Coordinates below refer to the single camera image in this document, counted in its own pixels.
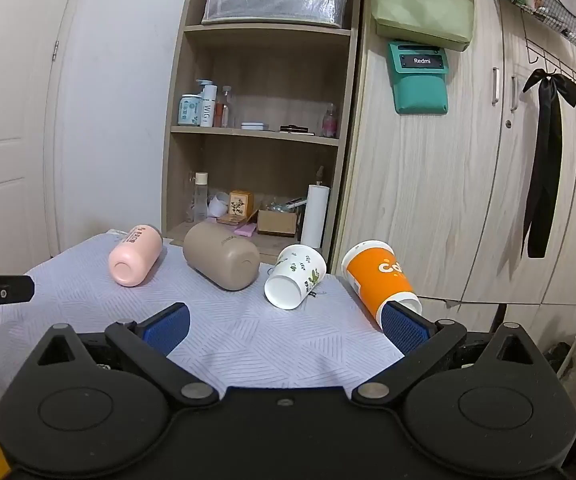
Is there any pink cup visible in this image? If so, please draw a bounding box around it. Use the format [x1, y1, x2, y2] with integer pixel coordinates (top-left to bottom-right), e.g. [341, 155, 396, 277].
[108, 224, 163, 287]

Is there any orange paper cup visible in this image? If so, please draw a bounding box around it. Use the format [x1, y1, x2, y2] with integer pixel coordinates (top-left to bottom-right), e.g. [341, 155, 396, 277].
[342, 240, 422, 327]

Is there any tan beige cup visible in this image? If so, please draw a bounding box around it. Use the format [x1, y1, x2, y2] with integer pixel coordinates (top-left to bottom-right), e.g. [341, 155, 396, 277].
[183, 222, 261, 292]

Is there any white floral paper cup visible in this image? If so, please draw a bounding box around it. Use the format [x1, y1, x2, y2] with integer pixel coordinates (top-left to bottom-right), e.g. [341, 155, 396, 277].
[263, 244, 327, 310]

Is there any white patterned table cloth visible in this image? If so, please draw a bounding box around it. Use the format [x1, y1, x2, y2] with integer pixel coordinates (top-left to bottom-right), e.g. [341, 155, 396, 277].
[0, 233, 403, 397]

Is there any pink flat pad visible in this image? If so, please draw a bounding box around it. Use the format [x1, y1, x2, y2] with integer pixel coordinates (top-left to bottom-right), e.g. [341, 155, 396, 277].
[234, 222, 256, 237]

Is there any wooden wardrobe cabinet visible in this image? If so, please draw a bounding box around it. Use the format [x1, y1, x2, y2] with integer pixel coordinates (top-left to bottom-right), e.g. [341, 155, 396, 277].
[334, 0, 576, 311]

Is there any orange floral small box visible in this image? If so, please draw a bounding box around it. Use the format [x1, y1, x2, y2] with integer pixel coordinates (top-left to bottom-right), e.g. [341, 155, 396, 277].
[228, 190, 254, 218]

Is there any small cardboard box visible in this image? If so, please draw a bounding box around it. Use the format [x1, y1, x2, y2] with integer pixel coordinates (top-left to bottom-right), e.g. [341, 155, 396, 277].
[258, 210, 298, 236]

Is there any white paper towel roll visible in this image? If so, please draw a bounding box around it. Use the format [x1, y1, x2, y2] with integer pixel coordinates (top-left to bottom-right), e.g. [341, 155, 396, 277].
[300, 184, 329, 249]

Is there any clear bottle white cap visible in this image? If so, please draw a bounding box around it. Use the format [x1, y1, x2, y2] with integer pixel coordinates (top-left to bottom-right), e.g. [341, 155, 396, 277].
[192, 172, 209, 223]

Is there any pink spray bottle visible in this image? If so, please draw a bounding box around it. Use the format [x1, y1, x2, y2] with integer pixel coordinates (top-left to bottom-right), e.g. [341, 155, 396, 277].
[320, 103, 338, 138]

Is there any red liquid spray bottle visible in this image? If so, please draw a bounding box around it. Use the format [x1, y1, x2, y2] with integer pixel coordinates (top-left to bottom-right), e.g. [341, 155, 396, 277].
[213, 84, 233, 128]

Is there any light blue jar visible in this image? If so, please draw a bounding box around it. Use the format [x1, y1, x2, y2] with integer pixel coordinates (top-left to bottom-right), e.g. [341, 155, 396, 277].
[177, 94, 202, 126]

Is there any white pump bottle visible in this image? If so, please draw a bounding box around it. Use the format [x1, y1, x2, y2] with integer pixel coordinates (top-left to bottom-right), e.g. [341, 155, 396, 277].
[197, 79, 218, 128]

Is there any wooden open shelf unit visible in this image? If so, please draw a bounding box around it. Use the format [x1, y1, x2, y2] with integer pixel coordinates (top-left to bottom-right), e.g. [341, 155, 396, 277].
[162, 0, 363, 254]

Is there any teal Redmi pouch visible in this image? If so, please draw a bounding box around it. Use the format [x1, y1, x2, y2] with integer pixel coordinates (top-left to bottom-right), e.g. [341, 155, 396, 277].
[386, 40, 448, 115]

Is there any white door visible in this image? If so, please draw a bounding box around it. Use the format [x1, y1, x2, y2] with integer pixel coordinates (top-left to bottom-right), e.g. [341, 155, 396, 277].
[0, 0, 68, 274]

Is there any black ribbon bow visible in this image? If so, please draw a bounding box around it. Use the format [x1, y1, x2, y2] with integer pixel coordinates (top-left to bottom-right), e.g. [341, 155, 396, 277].
[522, 68, 576, 259]

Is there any green cushion bag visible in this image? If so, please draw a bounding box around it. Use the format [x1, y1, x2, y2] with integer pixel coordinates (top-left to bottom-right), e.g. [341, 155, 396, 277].
[370, 0, 474, 52]

